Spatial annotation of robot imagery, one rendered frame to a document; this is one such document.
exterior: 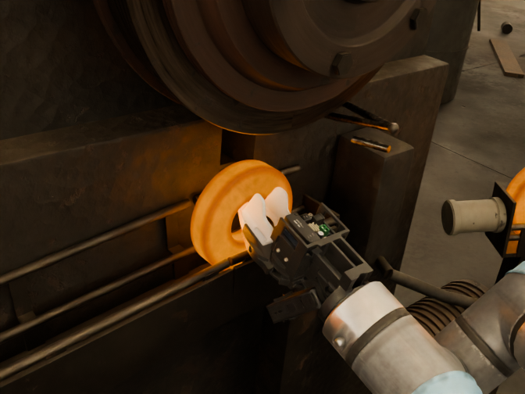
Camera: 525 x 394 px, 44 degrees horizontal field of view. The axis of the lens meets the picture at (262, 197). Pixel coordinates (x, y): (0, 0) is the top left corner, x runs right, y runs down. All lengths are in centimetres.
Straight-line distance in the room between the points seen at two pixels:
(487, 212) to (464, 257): 121
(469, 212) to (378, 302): 42
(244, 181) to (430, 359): 31
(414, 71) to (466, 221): 27
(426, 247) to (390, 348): 163
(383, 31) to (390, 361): 35
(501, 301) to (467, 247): 158
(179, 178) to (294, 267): 20
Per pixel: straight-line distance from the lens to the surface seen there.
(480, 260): 233
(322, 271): 75
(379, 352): 70
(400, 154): 99
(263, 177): 84
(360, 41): 70
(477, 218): 111
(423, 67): 116
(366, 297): 72
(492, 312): 81
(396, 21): 74
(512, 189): 113
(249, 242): 80
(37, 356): 74
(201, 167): 86
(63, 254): 79
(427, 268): 221
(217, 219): 81
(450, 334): 82
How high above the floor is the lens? 119
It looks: 29 degrees down
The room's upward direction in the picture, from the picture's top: 6 degrees clockwise
